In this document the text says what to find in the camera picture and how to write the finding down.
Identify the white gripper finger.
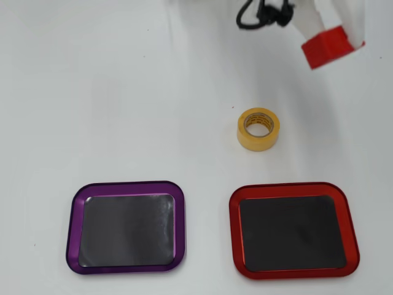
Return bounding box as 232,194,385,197
319,0,367,49
292,0,327,41

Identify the red studded block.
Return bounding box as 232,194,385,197
300,25,366,70

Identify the yellow masking tape roll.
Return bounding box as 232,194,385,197
236,107,281,152

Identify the red metal tray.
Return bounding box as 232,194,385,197
228,181,360,280

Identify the purple metal tray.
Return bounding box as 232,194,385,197
65,180,187,275

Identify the black cable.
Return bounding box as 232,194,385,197
235,0,296,31

